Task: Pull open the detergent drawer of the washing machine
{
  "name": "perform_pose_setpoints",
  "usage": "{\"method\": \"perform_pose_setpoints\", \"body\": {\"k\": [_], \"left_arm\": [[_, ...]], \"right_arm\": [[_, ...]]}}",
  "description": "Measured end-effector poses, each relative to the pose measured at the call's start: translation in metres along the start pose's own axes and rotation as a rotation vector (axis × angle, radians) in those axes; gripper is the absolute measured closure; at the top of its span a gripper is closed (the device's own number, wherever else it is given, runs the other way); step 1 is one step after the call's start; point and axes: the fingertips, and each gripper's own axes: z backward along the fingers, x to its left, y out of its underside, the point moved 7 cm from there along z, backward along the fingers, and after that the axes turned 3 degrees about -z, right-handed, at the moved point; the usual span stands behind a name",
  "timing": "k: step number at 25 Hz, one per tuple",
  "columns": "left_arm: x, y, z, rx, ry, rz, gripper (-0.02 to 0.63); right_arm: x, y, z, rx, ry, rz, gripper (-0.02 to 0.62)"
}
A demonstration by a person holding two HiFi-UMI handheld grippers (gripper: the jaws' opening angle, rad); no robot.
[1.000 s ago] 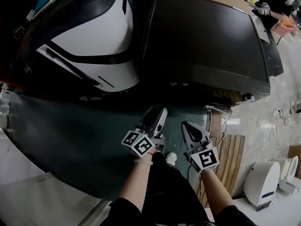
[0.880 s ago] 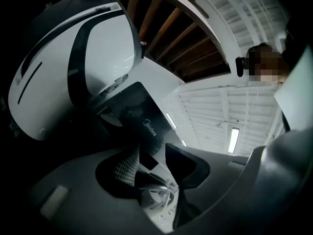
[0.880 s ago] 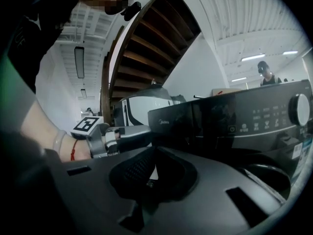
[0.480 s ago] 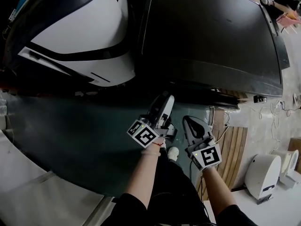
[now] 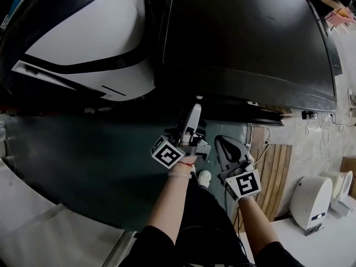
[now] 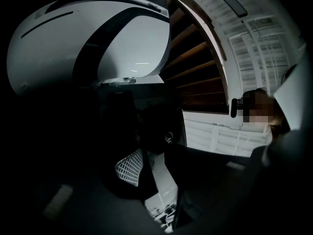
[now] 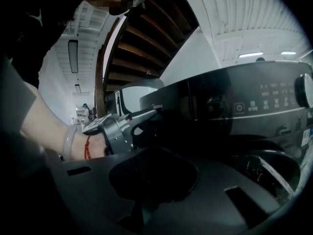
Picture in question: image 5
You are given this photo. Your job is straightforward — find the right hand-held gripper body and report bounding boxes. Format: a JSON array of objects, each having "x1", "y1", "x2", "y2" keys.
[{"x1": 217, "y1": 160, "x2": 263, "y2": 203}]

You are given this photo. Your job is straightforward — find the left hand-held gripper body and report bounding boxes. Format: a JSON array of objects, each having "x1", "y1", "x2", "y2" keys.
[{"x1": 151, "y1": 122, "x2": 212, "y2": 170}]

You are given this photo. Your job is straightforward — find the person's right forearm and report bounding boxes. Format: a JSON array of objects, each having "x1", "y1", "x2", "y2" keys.
[{"x1": 236, "y1": 196, "x2": 280, "y2": 250}]

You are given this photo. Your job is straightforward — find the person's left forearm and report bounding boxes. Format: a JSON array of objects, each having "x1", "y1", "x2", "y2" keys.
[{"x1": 146, "y1": 155, "x2": 197, "y2": 247}]

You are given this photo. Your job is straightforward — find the brown cardboard strip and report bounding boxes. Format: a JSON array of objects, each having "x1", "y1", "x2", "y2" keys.
[{"x1": 249, "y1": 125, "x2": 268, "y2": 150}]

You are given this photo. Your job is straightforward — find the person's white shoe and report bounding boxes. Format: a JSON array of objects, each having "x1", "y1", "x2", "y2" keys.
[{"x1": 197, "y1": 169, "x2": 212, "y2": 188}]

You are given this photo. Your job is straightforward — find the wooden slat board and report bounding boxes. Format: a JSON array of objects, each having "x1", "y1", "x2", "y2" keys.
[{"x1": 235, "y1": 143, "x2": 293, "y2": 234}]

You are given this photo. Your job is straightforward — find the person's black trousers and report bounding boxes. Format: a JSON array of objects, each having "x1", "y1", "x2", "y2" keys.
[{"x1": 175, "y1": 171, "x2": 253, "y2": 267}]

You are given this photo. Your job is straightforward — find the white domed appliance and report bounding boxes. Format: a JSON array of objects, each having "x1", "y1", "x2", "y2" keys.
[{"x1": 288, "y1": 175, "x2": 334, "y2": 236}]

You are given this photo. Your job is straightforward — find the dark green floor mat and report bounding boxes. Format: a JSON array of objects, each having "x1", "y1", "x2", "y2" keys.
[{"x1": 4, "y1": 112, "x2": 249, "y2": 232}]

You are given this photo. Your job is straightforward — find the black washing machine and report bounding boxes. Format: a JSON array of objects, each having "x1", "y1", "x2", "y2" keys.
[{"x1": 154, "y1": 0, "x2": 343, "y2": 127}]

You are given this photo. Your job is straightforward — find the person's black printed shirt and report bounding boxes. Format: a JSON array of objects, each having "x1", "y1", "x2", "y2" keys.
[{"x1": 118, "y1": 225, "x2": 306, "y2": 267}]

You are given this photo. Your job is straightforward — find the white toilet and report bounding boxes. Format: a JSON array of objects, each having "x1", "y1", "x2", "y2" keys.
[{"x1": 319, "y1": 170, "x2": 354, "y2": 209}]

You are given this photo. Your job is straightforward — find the brown cardboard box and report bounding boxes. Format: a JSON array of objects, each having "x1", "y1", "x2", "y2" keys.
[{"x1": 340, "y1": 155, "x2": 356, "y2": 200}]

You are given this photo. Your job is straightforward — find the white and black appliance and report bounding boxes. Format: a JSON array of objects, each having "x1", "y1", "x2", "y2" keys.
[{"x1": 10, "y1": 0, "x2": 157, "y2": 103}]

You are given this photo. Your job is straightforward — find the pink chair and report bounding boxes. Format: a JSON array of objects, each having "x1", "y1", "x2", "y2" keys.
[{"x1": 324, "y1": 6, "x2": 352, "y2": 25}]

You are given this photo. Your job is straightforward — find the pale bangle bracelet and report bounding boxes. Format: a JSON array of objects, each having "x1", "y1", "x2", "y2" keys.
[{"x1": 166, "y1": 170, "x2": 193, "y2": 180}]

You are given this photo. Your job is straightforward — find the white cable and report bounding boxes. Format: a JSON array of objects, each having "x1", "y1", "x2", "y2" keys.
[{"x1": 305, "y1": 115, "x2": 332, "y2": 172}]

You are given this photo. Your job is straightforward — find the black cable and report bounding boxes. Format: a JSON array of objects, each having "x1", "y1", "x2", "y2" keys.
[{"x1": 329, "y1": 112, "x2": 354, "y2": 134}]

